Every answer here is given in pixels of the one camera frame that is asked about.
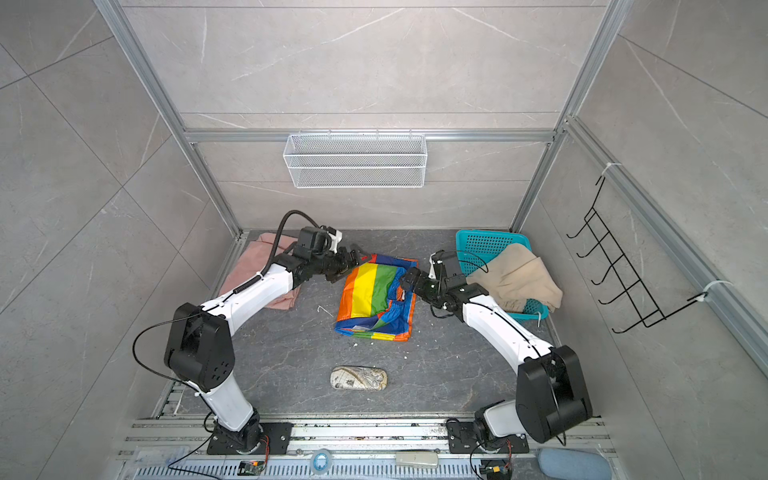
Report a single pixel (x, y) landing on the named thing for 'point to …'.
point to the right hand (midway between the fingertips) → (408, 281)
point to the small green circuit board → (251, 467)
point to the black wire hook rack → (625, 275)
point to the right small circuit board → (496, 469)
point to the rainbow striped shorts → (374, 304)
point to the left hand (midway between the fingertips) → (365, 259)
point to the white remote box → (417, 458)
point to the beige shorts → (516, 275)
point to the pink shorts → (253, 258)
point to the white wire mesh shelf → (356, 161)
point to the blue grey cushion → (573, 464)
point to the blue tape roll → (321, 461)
